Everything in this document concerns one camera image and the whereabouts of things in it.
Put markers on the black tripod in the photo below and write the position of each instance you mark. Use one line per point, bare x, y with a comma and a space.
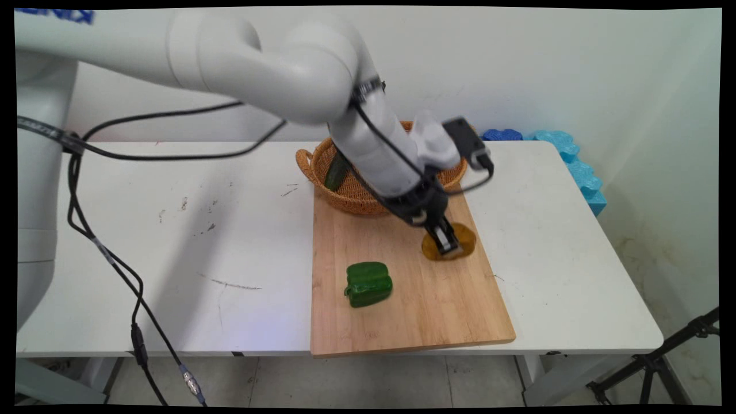
655, 362

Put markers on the white table leg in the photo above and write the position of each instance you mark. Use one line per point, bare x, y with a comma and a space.
546, 379

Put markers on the dark green toy cucumber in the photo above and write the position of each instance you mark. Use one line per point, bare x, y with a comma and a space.
337, 171

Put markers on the wooden cutting board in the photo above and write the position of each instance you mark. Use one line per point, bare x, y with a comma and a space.
402, 322

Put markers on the grey table frame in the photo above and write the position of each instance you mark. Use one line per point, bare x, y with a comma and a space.
57, 382

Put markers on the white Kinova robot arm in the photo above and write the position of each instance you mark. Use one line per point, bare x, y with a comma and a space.
287, 69

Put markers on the woven wicker basket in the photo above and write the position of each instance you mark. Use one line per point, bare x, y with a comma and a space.
351, 198

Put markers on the light blue foam mat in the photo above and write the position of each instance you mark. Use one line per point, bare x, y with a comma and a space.
581, 172

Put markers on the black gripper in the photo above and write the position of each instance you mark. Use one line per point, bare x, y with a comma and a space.
420, 201

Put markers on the green toy bell pepper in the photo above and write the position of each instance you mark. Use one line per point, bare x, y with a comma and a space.
368, 284

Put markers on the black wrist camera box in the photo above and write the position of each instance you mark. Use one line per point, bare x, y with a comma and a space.
468, 144

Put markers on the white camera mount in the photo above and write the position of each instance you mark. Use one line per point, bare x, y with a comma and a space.
431, 141

